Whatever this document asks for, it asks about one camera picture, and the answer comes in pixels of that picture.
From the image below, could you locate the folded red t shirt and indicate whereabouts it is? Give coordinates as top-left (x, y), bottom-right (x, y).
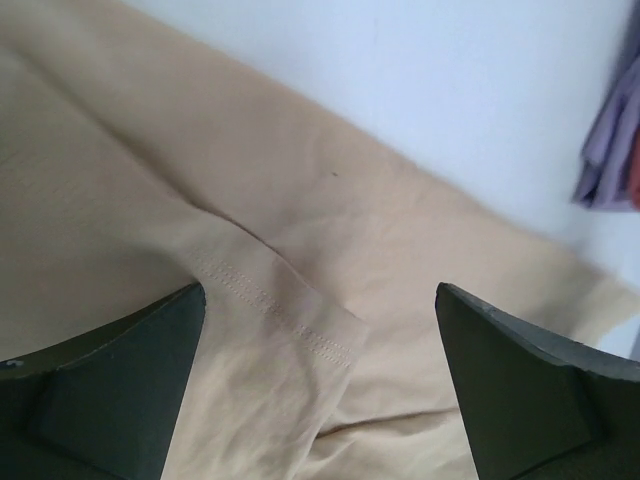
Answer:
top-left (629, 145), bottom-right (640, 210)

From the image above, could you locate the beige t shirt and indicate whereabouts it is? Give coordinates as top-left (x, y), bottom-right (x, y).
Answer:
top-left (1, 1), bottom-right (639, 479)

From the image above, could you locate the folded purple t shirt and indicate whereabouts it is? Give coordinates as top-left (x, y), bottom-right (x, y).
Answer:
top-left (573, 12), bottom-right (639, 212)

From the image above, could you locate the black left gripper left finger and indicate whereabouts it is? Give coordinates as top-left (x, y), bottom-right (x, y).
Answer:
top-left (1, 284), bottom-right (206, 479)

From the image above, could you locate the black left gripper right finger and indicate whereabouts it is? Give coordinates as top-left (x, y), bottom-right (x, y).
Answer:
top-left (435, 283), bottom-right (639, 480)

